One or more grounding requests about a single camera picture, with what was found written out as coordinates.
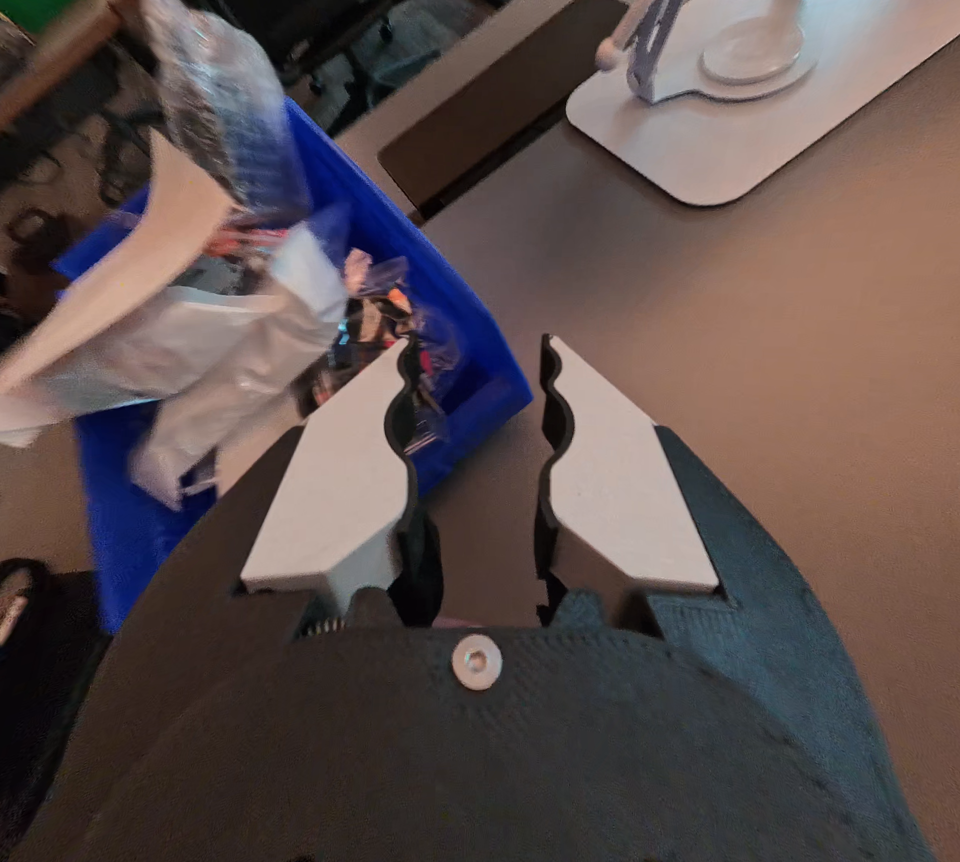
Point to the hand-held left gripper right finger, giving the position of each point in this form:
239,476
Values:
630,502

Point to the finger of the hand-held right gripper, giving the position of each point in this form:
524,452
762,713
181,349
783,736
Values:
135,277

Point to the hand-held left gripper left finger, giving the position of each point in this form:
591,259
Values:
330,502

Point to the blue plastic bin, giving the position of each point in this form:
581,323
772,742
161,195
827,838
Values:
487,352

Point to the white desk stand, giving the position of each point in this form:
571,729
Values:
712,127

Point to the brown background desk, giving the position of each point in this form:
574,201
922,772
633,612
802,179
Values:
60,67

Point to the dark brown desk panel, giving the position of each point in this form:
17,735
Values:
487,104

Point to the pile of clear plastic bags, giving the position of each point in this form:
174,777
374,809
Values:
225,352

